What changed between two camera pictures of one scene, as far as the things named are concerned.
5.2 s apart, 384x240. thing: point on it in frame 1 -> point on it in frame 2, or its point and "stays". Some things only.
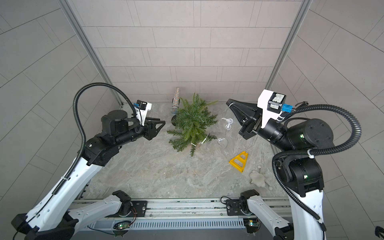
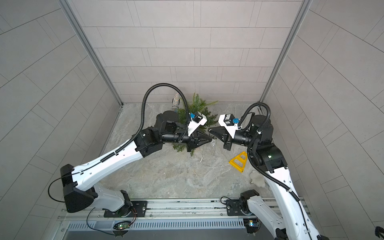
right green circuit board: [251, 224] stays
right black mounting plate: [233, 208] stays
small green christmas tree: [192, 124] stays
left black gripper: [148, 126] -> [194, 137]
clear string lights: [228, 127] -> [207, 156]
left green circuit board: [122, 225] stays
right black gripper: [250, 126] -> [227, 139]
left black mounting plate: [140, 207] stays
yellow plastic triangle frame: [232, 162] stays
